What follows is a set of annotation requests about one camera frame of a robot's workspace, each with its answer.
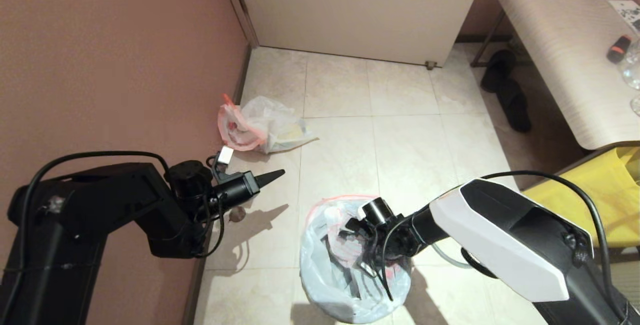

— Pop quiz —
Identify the white leaflet with blue print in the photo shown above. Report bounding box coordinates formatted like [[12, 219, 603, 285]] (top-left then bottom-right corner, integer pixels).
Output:
[[607, 0, 640, 32]]

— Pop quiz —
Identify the beige door frame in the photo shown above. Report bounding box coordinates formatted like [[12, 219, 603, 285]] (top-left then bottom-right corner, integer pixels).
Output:
[[216, 0, 261, 50]]

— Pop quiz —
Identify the yellow fabric bag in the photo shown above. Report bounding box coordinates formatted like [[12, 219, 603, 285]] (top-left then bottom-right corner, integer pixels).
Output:
[[522, 146, 640, 250]]

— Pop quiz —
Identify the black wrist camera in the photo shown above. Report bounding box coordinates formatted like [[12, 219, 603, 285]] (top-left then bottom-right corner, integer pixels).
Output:
[[165, 146, 236, 201], [356, 197, 401, 227]]

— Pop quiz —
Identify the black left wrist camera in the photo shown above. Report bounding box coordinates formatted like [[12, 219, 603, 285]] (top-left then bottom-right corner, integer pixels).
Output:
[[165, 146, 236, 201]]

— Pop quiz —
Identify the black slipper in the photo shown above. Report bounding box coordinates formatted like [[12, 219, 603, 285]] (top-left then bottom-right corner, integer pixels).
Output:
[[480, 48, 518, 93], [500, 81, 533, 133]]

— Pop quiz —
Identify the light woodgrain desk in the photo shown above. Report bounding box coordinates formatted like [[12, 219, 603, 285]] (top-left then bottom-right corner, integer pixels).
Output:
[[469, 0, 640, 151]]

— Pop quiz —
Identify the grey bin ring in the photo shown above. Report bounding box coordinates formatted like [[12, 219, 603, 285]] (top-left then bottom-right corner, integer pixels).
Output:
[[431, 242, 473, 270]]

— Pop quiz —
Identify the white door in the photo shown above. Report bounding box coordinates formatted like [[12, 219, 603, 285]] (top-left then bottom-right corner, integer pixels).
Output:
[[231, 0, 489, 68]]

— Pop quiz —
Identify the grey skirting board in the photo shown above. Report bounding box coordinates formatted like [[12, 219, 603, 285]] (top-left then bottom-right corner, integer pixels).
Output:
[[182, 45, 253, 325]]

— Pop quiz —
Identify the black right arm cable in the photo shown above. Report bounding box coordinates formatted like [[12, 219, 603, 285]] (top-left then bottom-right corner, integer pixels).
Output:
[[480, 170, 618, 311]]

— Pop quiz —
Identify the black marker with red band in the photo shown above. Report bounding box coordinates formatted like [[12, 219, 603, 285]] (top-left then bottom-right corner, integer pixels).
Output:
[[606, 33, 633, 63]]

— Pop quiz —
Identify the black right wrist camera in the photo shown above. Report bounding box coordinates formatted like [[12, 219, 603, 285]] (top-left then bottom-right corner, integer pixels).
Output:
[[356, 197, 401, 227]]

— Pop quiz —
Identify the white red-printed trash bag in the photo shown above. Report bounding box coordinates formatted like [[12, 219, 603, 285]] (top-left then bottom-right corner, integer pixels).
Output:
[[217, 92, 319, 155], [299, 195, 414, 325]]

